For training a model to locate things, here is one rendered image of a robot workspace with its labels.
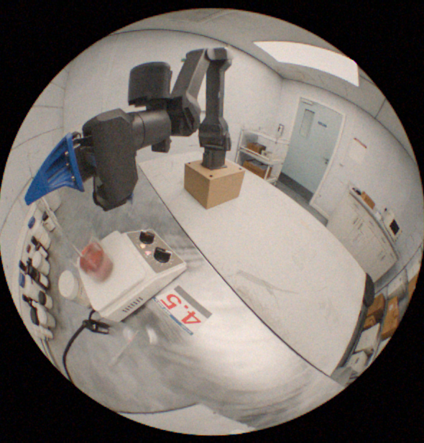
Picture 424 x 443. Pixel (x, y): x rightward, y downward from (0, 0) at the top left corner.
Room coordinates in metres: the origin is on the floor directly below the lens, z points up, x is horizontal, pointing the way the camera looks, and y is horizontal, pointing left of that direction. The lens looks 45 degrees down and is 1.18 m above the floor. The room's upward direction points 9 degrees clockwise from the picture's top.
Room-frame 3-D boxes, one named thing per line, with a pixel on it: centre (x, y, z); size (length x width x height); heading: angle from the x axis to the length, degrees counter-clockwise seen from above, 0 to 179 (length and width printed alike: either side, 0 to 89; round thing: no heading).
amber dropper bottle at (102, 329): (-0.07, 0.18, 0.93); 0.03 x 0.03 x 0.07
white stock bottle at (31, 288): (-0.15, 0.46, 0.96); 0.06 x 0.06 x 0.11
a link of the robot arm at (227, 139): (0.43, 0.02, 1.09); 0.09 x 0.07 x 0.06; 72
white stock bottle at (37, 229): (0.02, 0.60, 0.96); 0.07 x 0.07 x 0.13
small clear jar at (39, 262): (-0.06, 0.50, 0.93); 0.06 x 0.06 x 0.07
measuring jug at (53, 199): (0.19, 0.80, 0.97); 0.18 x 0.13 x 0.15; 162
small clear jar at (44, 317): (-0.18, 0.38, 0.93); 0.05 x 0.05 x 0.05
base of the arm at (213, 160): (0.43, 0.03, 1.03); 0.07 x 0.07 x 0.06; 40
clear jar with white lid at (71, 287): (-0.02, 0.26, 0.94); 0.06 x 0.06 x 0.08
